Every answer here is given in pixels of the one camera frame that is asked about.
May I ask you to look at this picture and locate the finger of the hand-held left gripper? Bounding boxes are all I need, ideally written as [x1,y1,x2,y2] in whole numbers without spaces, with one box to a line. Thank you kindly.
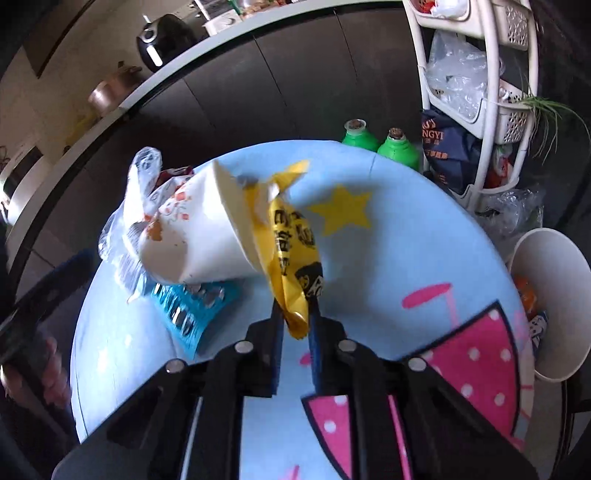
[0,249,100,333]

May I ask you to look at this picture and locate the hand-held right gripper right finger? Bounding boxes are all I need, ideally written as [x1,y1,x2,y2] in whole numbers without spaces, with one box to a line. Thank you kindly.
[310,300,541,480]

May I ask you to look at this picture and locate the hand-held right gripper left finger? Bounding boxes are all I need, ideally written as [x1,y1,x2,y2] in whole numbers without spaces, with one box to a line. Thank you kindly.
[53,300,283,480]

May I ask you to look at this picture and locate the yellow snack wrapper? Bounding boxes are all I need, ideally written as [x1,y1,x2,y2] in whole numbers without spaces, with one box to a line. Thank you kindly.
[240,161,326,340]

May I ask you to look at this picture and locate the white orange paper cup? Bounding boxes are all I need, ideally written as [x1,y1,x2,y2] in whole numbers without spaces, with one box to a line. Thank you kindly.
[139,164,278,284]

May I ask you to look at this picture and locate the red snack wrapper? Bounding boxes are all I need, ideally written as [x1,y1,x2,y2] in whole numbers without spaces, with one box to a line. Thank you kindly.
[158,166,195,186]

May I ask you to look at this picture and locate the blue white milk wrapper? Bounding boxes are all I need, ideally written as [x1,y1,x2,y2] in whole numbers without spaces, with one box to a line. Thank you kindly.
[527,313,551,352]

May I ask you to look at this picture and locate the white round bin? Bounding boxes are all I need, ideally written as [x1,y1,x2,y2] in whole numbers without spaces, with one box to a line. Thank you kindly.
[508,228,591,381]

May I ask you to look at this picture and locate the person's left hand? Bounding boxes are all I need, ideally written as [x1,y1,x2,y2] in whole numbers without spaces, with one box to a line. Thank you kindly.
[2,337,72,409]

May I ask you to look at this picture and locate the teal foil packet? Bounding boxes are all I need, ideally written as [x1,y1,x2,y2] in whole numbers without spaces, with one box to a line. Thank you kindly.
[151,279,241,357]

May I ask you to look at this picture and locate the clear crumpled plastic bag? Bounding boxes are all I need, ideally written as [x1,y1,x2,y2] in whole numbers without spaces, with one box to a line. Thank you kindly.
[99,147,163,303]

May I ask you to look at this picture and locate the light blue printed tablecloth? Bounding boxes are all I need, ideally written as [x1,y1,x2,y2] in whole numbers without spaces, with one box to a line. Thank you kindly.
[71,140,536,480]

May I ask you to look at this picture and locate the brown pressure cooker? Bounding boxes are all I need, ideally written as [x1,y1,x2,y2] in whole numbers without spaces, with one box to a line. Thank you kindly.
[88,65,144,114]

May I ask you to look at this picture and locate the green plastic bottle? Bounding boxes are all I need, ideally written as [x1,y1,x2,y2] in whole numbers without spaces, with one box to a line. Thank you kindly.
[342,119,380,153]
[377,128,421,171]

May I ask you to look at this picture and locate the clear plastic bag with greens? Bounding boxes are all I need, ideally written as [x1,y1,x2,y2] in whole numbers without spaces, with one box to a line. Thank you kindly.
[480,185,546,241]

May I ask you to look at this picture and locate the dark blue shopping bag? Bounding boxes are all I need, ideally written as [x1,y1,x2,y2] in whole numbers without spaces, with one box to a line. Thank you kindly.
[420,108,483,195]

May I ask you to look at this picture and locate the black air fryer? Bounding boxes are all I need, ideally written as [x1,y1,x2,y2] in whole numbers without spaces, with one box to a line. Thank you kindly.
[136,14,182,72]

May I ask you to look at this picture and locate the red white plastic bag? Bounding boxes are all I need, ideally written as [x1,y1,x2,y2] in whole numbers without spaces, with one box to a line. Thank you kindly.
[488,147,523,191]

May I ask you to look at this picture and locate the dark lower kitchen cabinets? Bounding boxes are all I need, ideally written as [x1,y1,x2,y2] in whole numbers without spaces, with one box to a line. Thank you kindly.
[9,7,423,287]

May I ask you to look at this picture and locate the white food steamer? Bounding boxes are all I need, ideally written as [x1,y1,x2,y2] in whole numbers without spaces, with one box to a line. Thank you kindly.
[202,0,242,34]

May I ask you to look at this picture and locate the white plastic storage rack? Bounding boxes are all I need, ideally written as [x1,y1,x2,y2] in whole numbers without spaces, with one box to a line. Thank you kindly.
[402,0,541,213]

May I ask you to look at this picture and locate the clear plastic bags bundle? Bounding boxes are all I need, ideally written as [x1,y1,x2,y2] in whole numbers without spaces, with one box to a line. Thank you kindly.
[425,30,505,121]

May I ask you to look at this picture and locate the green spider plant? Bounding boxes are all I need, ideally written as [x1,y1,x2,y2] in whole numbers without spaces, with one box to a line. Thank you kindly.
[522,91,583,160]

